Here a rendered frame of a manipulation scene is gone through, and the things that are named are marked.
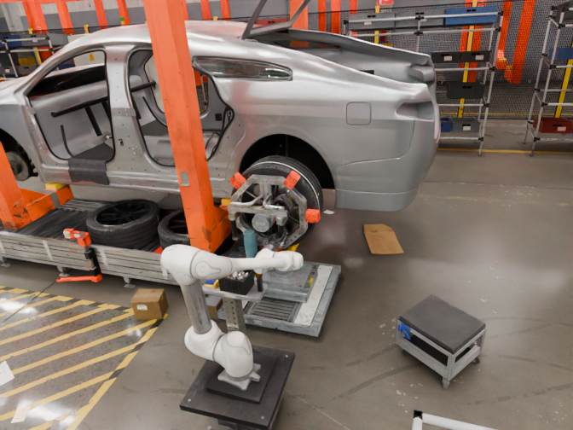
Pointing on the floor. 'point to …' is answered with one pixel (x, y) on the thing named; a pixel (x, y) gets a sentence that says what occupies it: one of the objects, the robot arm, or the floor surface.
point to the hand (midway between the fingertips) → (281, 233)
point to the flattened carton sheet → (381, 240)
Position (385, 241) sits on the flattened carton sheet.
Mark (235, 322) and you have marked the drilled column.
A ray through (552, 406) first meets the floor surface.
